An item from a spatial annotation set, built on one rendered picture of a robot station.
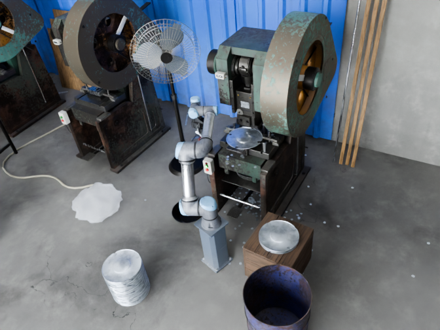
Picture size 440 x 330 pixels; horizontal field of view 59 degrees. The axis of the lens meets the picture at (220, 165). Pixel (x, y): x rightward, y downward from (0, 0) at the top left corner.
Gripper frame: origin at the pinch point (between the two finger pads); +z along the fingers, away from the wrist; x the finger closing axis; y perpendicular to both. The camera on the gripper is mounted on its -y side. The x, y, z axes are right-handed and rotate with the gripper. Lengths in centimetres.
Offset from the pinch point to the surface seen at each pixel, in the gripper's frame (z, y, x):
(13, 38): -33, 273, -36
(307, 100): -30, -74, -36
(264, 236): 40, -75, 43
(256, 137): -0.5, -41.7, -15.4
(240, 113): -20.8, -29.3, -13.3
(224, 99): -32.4, -18.3, -10.0
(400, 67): -17, -121, -138
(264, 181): 22, -58, 7
